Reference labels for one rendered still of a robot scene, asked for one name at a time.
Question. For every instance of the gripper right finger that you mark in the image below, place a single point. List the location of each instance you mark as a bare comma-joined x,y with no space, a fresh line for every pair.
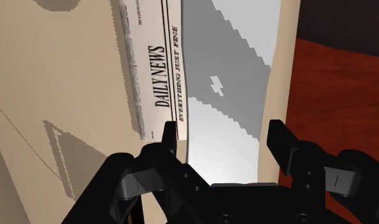
313,167

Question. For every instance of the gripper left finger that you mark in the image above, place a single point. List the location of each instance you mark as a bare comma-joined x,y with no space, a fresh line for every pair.
152,173

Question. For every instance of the folded white newspaper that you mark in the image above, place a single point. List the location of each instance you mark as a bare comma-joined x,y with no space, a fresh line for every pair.
158,77

